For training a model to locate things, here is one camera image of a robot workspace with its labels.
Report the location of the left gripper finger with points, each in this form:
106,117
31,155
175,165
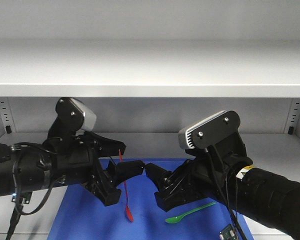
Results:
101,187
118,173

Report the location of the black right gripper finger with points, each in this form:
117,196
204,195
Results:
164,179
174,196

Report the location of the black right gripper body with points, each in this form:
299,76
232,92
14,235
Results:
215,170

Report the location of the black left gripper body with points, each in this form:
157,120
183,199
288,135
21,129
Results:
80,154

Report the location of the green plastic spoon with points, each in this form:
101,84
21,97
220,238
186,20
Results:
177,219

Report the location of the red plastic spoon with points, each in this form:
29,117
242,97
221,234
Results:
128,212

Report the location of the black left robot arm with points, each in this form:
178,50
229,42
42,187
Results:
27,167

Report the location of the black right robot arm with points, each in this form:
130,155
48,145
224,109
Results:
273,201

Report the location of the upper cabinet shelf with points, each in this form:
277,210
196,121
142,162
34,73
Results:
149,69

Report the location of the blue plastic tray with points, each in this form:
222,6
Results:
82,216

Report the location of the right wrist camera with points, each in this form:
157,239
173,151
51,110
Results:
209,131

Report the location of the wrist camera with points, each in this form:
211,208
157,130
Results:
209,131
75,115

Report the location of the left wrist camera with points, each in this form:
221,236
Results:
75,115

